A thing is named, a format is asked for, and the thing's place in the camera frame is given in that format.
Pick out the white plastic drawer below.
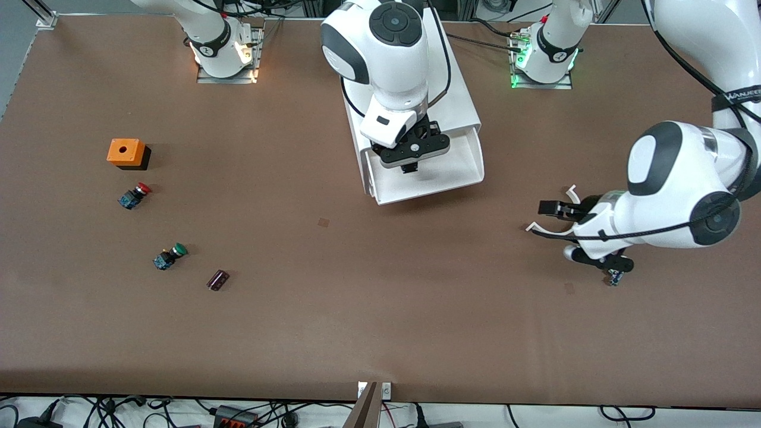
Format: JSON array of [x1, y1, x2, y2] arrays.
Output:
[[364, 127, 485, 206]]

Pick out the white drawer cabinet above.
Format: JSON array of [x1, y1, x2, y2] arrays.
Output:
[[333, 6, 482, 197]]

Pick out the green push button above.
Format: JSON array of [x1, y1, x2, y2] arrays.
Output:
[[153, 243, 188, 272]]

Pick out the red push button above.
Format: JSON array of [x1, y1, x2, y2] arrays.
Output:
[[117, 182, 153, 210]]

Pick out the black orange power strip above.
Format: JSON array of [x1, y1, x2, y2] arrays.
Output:
[[213, 405, 260, 428]]

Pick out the white curved plastic bracket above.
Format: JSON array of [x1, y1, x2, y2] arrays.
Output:
[[526, 184, 580, 235]]

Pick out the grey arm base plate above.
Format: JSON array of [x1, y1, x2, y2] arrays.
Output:
[[196, 27, 263, 84], [510, 33, 573, 90]]

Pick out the black base cable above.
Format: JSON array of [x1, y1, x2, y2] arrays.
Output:
[[470, 18, 521, 37], [447, 34, 524, 54]]

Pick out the black cable loop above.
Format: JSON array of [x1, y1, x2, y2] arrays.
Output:
[[599, 405, 656, 421]]

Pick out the black velcro cable strap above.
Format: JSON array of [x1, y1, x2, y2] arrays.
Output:
[[712, 88, 761, 114]]

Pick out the black cable bundle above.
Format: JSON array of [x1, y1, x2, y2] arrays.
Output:
[[0, 395, 213, 428], [196, 0, 298, 24], [259, 401, 357, 428]]

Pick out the grey slanted post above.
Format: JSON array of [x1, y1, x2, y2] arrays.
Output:
[[344, 382, 381, 428]]

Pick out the orange button enclosure box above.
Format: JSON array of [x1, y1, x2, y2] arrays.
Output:
[[107, 139, 152, 171]]

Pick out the aluminium profile bracket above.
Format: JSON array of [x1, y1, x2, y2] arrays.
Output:
[[24, 0, 58, 29]]

